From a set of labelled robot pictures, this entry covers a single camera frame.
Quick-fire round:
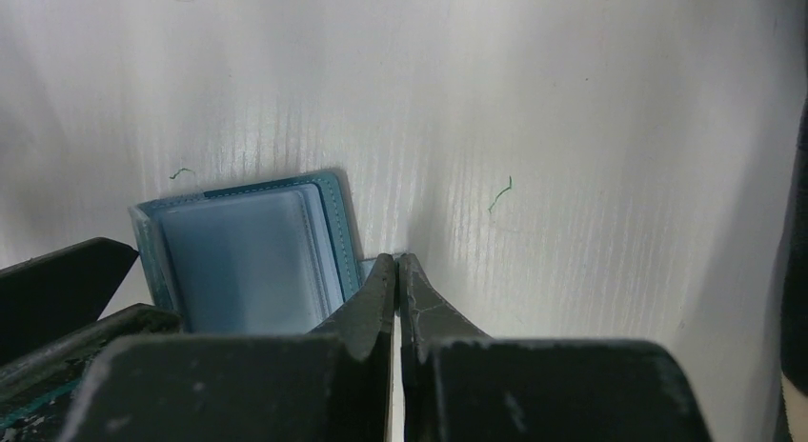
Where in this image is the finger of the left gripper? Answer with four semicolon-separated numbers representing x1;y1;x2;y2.
1;237;138;366
1;304;182;441

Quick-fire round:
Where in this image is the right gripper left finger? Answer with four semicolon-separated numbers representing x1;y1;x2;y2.
59;254;396;441

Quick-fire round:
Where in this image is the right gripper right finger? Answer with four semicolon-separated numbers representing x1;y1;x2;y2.
398;254;710;441

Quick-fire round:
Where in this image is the blue leather card holder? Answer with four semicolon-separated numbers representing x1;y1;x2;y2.
130;171;370;334

